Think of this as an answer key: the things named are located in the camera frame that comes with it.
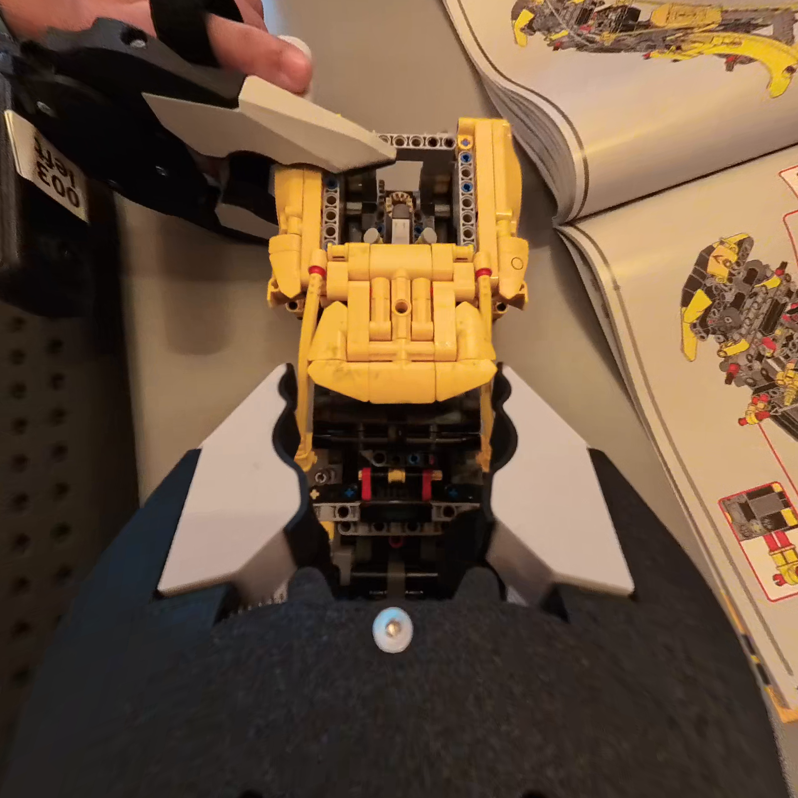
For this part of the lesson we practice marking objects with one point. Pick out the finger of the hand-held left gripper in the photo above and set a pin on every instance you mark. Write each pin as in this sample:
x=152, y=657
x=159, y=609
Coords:
x=246, y=218
x=280, y=124

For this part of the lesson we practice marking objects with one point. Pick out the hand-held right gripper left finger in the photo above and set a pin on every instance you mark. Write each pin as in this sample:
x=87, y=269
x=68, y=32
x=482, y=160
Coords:
x=230, y=499

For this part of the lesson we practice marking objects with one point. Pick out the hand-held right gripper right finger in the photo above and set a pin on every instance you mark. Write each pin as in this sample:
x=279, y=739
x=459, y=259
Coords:
x=561, y=505

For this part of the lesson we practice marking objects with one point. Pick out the person's left hand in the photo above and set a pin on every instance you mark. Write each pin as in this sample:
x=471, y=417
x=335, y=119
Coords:
x=262, y=50

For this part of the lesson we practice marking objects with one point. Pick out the yellow black brick car model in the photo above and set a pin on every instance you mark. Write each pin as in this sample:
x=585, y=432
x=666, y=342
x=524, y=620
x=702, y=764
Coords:
x=399, y=293

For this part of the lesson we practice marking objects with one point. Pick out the black dimpled chair armrest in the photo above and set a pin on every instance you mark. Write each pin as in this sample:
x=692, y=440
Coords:
x=50, y=499

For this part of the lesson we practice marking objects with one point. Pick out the open instruction booklet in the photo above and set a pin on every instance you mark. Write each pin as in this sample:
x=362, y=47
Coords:
x=686, y=156

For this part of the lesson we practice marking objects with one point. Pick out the grey desk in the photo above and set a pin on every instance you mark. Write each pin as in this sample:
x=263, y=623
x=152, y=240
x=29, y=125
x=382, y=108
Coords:
x=206, y=312

